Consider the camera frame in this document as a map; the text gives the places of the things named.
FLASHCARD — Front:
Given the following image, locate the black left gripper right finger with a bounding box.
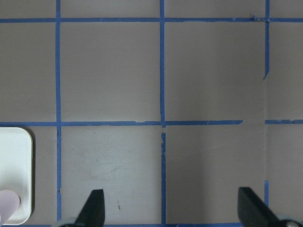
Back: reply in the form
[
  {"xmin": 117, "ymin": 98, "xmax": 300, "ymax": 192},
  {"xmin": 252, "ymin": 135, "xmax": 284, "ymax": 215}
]
[{"xmin": 238, "ymin": 187, "xmax": 286, "ymax": 227}]

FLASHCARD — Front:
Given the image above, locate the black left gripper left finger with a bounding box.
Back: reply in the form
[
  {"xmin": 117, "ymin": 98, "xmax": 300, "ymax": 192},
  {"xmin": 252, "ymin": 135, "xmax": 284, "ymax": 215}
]
[{"xmin": 74, "ymin": 189, "xmax": 105, "ymax": 226}]

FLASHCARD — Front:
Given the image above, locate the pink plastic cup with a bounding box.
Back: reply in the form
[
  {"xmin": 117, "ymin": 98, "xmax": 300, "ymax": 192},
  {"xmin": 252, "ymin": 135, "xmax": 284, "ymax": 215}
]
[{"xmin": 0, "ymin": 190, "xmax": 20, "ymax": 225}]

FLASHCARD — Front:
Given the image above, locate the white plastic tray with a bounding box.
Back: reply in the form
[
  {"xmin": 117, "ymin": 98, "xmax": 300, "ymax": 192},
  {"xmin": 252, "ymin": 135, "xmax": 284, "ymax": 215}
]
[{"xmin": 0, "ymin": 127, "xmax": 35, "ymax": 226}]

